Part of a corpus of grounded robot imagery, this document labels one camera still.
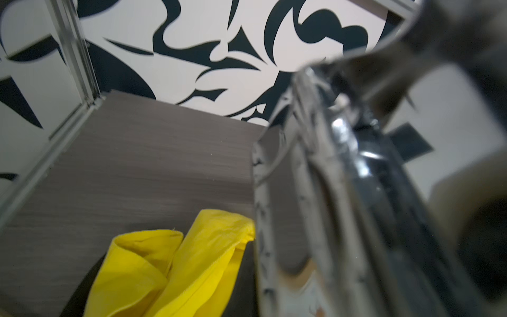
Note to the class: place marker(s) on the yellow trousers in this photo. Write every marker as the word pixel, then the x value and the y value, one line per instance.
pixel 167 273

